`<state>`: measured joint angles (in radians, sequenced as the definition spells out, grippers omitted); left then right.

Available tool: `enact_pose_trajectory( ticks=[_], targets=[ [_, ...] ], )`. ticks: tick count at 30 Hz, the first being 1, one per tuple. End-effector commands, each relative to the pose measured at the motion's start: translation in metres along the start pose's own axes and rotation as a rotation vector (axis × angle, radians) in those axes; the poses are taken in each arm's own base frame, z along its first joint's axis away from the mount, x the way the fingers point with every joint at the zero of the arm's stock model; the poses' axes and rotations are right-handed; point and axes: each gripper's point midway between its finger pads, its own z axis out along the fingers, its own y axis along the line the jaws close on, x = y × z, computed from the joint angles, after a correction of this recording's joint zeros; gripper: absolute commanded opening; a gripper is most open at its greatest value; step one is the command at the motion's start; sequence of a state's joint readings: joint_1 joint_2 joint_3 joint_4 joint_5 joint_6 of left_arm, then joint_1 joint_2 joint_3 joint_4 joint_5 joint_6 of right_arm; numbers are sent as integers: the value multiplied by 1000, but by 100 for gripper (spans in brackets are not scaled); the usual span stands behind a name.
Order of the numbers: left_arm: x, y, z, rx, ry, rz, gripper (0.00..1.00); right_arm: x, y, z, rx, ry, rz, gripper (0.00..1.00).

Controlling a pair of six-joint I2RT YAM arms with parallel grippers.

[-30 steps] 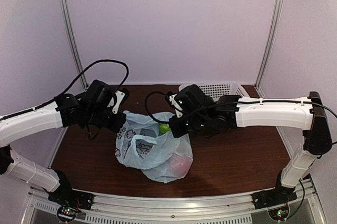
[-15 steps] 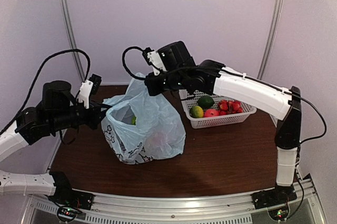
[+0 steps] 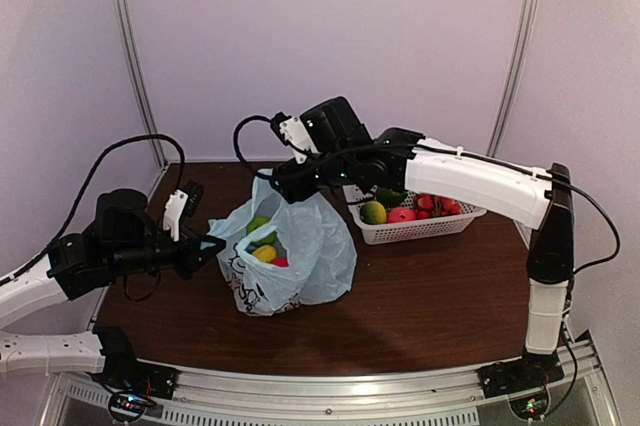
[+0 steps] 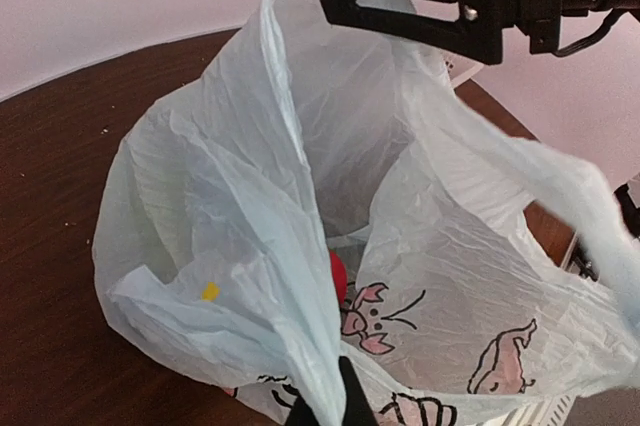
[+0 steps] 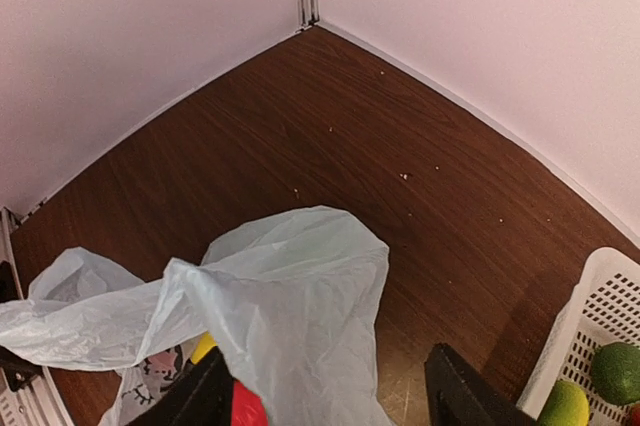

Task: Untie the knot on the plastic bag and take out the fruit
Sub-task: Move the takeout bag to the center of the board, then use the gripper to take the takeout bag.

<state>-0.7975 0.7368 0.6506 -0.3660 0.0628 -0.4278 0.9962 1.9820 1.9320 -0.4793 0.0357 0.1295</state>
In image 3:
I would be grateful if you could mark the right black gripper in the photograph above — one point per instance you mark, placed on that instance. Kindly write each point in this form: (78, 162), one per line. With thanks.
(292, 185)

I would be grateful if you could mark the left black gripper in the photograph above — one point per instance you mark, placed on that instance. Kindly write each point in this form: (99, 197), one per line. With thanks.
(190, 259)

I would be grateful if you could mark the green fruit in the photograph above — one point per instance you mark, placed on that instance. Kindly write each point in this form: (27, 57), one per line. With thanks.
(390, 198)

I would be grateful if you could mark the yellow mango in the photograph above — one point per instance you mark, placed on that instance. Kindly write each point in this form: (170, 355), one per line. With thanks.
(265, 253)

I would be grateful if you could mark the yellow green lemon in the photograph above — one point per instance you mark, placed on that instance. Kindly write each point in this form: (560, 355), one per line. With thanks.
(373, 213)

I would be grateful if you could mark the red fruit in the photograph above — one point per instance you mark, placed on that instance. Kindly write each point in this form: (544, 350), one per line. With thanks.
(401, 215)

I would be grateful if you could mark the red lychee bunch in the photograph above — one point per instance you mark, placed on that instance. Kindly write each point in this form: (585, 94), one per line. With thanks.
(428, 206)

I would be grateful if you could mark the red apple with stem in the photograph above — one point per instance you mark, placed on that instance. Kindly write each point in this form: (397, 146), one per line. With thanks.
(280, 262)

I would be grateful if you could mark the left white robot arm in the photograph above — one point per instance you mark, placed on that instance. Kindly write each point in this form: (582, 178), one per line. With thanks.
(64, 272)

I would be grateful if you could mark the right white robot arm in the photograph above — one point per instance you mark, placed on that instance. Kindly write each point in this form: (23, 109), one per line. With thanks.
(539, 199)

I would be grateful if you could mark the white perforated plastic basket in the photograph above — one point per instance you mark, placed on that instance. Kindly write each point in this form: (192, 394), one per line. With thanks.
(405, 231)

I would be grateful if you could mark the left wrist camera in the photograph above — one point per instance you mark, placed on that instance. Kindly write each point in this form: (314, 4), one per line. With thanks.
(181, 204)

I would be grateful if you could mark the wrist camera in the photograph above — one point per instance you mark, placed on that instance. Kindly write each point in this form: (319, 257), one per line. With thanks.
(293, 134)
(181, 204)

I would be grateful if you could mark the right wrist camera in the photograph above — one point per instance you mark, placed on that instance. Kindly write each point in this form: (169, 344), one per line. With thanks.
(293, 134)

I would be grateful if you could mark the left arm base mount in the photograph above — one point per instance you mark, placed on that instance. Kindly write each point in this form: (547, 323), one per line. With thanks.
(135, 388)

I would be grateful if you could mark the aluminium front rail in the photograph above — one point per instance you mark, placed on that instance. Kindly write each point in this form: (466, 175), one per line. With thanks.
(443, 397)

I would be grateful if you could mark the right aluminium corner post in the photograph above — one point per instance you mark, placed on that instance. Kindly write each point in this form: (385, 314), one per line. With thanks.
(527, 17)

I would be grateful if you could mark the aluminium corner post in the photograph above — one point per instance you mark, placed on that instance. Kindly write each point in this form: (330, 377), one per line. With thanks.
(527, 17)
(133, 65)

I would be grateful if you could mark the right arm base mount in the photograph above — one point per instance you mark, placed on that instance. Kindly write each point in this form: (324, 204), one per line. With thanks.
(524, 383)

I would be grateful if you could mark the left aluminium corner post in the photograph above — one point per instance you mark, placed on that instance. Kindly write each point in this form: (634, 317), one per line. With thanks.
(133, 65)

